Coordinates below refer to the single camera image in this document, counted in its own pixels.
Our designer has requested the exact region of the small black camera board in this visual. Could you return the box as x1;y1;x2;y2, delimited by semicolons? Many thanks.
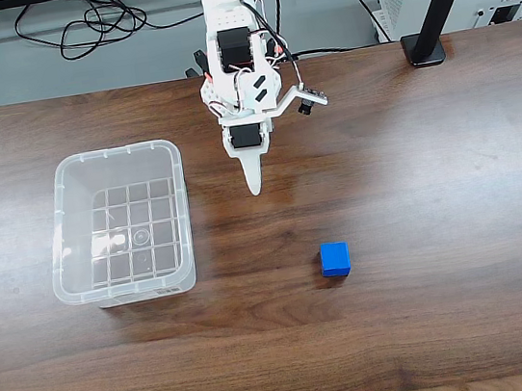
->
294;79;331;117

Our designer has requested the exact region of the blue cube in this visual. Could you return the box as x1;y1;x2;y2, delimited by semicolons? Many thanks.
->
318;240;353;279

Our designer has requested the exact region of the tangled black cable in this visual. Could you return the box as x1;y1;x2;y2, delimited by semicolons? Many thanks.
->
10;0;216;68

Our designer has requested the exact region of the black and orange clamp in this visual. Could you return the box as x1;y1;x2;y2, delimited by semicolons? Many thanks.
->
182;48;212;82

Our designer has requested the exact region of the clear plastic bin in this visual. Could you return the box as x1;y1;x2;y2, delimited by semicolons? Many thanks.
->
34;136;202;316

